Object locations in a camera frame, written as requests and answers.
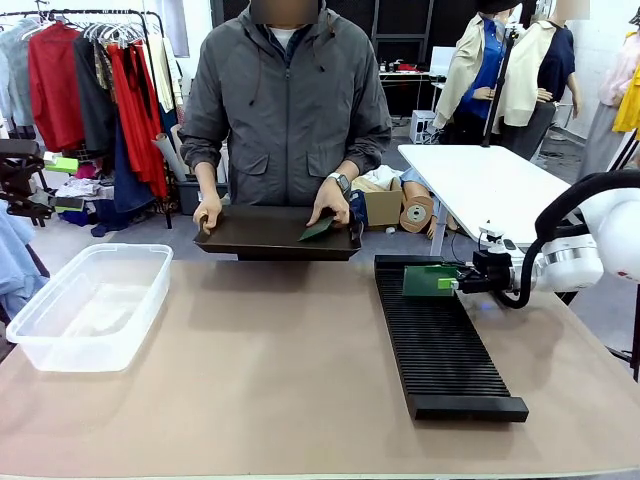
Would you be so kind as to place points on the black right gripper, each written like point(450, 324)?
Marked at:
point(485, 275)

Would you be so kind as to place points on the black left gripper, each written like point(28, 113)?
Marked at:
point(17, 180)

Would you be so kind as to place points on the green PCB board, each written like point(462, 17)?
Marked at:
point(317, 231)
point(422, 282)

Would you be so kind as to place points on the black rectangular tray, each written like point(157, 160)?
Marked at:
point(260, 235)

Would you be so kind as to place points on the person's right forearm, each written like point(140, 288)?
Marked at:
point(206, 180)

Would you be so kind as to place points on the person's left forearm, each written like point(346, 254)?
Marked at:
point(347, 170)

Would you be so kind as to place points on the person's left hand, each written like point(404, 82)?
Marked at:
point(332, 202)

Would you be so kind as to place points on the person's right hand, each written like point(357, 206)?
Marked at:
point(209, 212)

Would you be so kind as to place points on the pile of mixed fabric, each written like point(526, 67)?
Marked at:
point(82, 192)

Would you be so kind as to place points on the navy hanging garment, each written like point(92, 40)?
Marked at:
point(127, 190)

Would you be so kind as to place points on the bare mannequin torso with disc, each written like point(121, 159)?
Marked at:
point(420, 212)

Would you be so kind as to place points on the black slotted PCB rack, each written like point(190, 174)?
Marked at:
point(450, 360)

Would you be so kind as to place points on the dark gray hanging garment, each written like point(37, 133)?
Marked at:
point(92, 100)

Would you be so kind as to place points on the white table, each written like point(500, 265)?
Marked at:
point(475, 185)

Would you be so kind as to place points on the red hanging dress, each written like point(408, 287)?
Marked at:
point(132, 115)

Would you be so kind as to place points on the light blue garment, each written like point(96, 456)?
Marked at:
point(20, 270)

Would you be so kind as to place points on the red hanging jacket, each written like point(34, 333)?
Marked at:
point(52, 85)

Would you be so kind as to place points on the cardboard box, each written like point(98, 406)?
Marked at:
point(382, 205)

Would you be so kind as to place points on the white paper roll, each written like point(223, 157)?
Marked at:
point(167, 155)

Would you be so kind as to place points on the black metal clothes rack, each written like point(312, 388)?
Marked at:
point(168, 212)

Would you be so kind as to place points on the light gray hanging garment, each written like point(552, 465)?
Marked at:
point(15, 75)

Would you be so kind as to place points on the cream paper roll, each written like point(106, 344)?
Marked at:
point(176, 137)

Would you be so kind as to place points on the clear plastic storage box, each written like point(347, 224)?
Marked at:
point(90, 305)

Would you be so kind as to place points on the gray plastic bin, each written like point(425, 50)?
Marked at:
point(190, 197)

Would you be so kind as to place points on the cream hanging garment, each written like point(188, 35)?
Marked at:
point(160, 75)

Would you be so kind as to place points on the silver wristwatch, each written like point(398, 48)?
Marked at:
point(341, 182)

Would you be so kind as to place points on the black metal stand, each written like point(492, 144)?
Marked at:
point(632, 350)

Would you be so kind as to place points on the black tripod pole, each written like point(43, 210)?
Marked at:
point(500, 85)

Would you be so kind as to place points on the mannequin with yellow garment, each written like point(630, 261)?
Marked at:
point(605, 140)

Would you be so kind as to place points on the mannequin in cream jacket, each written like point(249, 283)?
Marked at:
point(525, 75)

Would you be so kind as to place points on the white monitor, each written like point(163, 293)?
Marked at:
point(442, 60)

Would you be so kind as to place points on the mannequin in beige jacket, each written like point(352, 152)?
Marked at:
point(470, 60)

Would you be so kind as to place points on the person in gray jacket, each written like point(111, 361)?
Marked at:
point(287, 105)

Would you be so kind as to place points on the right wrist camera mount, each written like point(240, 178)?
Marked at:
point(495, 234)

